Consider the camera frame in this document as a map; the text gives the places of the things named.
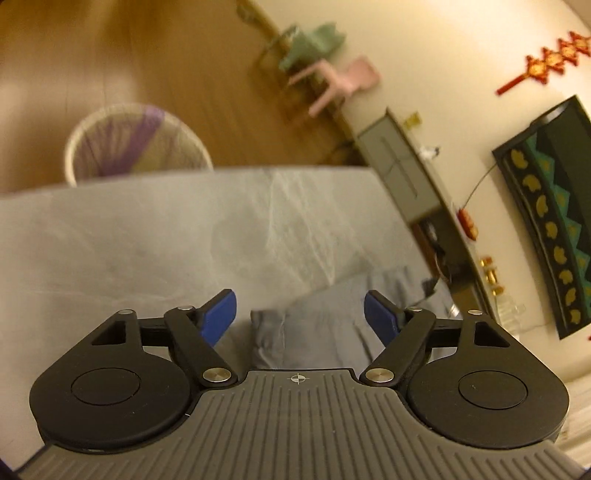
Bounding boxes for tray of clear glasses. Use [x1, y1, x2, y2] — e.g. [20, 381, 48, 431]
[496, 295, 527, 330]

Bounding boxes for red knot ornament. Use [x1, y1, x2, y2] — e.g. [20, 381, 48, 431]
[496, 31, 591, 96]

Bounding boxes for pink plastic chair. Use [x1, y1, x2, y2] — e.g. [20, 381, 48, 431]
[288, 56, 384, 117]

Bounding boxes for green plastic chair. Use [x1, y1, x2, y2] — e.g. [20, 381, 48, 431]
[259, 23, 347, 75]

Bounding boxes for long low television cabinet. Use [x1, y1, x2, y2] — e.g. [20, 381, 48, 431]
[355, 108, 504, 324]

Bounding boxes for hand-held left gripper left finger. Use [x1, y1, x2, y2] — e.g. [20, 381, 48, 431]
[88, 289, 238, 387]

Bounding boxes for grey pants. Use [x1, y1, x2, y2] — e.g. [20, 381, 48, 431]
[250, 265, 462, 370]

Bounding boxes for wall-mounted television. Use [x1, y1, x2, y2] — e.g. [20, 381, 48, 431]
[492, 95, 591, 341]

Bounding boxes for white wire waste basket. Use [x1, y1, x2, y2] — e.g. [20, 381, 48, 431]
[64, 104, 214, 186]

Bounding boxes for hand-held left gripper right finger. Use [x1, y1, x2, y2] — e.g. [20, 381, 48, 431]
[360, 291, 518, 387]

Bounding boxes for red fruit plate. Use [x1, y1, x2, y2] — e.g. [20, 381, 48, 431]
[456, 208, 478, 240]

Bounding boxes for black television cable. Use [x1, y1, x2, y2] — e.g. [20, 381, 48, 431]
[462, 164, 499, 208]

